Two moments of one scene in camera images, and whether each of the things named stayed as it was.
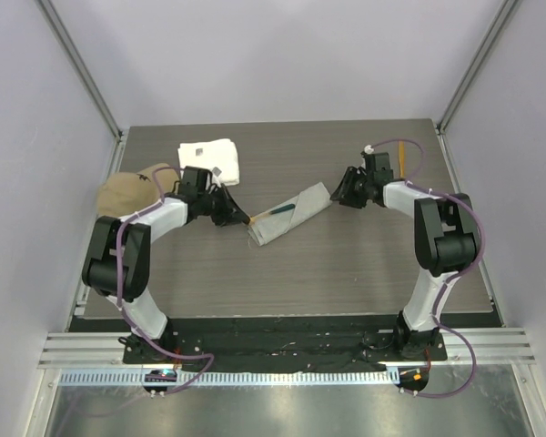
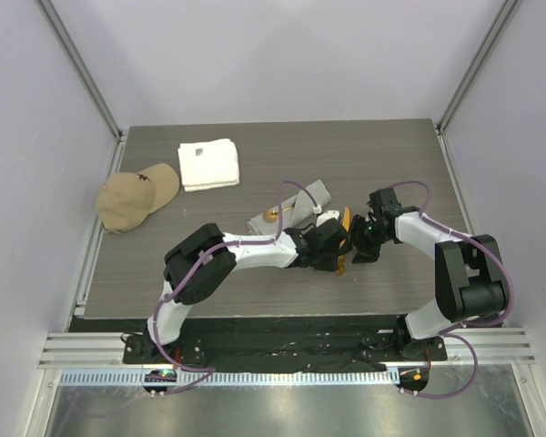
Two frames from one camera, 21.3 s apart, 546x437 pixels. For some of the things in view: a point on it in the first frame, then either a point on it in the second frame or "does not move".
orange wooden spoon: (401, 157) to (347, 220)
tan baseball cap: (124, 193) does not move
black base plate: (200, 343) does not move
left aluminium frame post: (76, 62) does not move
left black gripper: (230, 213) to (328, 265)
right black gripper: (345, 192) to (366, 253)
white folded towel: (219, 156) does not move
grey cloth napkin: (264, 228) does not move
